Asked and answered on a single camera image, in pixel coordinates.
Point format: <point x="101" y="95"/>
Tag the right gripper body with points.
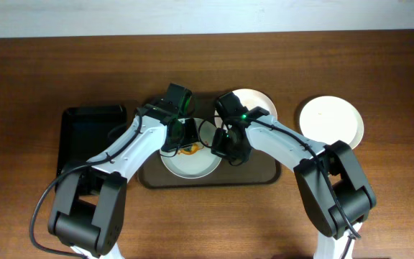
<point x="225" y="144"/>

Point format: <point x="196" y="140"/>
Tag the brown plastic serving tray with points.
<point x="259" y="169"/>

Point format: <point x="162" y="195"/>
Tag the green and orange sponge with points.
<point x="192" y="149"/>

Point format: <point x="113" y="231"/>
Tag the white plate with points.
<point x="329" y="119"/>
<point x="250" y="99"/>

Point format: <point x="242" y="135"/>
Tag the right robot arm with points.
<point x="335" y="192"/>

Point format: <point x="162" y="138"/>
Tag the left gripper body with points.
<point x="180" y="136"/>

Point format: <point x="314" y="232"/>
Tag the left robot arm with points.
<point x="88" y="211"/>

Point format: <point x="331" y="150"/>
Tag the black rectangular tray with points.
<point x="88" y="130"/>

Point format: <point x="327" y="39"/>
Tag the pale blue plate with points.
<point x="201" y="163"/>

